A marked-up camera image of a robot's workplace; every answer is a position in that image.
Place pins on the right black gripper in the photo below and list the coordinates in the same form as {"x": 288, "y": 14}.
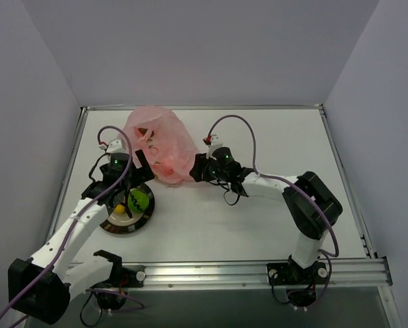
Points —
{"x": 199, "y": 169}

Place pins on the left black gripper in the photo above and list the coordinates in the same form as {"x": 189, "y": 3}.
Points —
{"x": 135, "y": 173}

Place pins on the green fake fruit ball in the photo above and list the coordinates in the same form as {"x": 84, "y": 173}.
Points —
{"x": 141, "y": 201}

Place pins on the pink plastic bag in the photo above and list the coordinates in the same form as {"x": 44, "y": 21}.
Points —
{"x": 171, "y": 152}

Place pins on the yellow orange fake mango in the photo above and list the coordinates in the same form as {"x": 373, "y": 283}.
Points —
{"x": 120, "y": 209}

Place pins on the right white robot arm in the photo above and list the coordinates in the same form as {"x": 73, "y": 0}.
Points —
{"x": 313, "y": 207}

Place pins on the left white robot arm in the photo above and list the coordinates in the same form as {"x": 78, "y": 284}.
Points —
{"x": 43, "y": 285}

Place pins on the black rimmed round plate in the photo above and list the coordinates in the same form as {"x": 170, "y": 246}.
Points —
{"x": 121, "y": 224}

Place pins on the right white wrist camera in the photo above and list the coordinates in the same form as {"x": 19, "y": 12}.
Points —
{"x": 213, "y": 142}

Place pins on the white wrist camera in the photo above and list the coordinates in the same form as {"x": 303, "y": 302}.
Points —
{"x": 213, "y": 142}
{"x": 114, "y": 146}

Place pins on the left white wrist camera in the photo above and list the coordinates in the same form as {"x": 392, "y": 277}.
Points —
{"x": 114, "y": 146}

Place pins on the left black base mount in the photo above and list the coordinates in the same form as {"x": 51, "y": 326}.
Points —
{"x": 120, "y": 281}

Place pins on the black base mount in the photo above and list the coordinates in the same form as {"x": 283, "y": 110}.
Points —
{"x": 304, "y": 287}
{"x": 120, "y": 281}

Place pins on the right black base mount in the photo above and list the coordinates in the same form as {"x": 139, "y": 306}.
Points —
{"x": 304, "y": 287}

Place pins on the aluminium front rail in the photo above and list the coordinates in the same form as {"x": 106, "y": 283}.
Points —
{"x": 216, "y": 275}

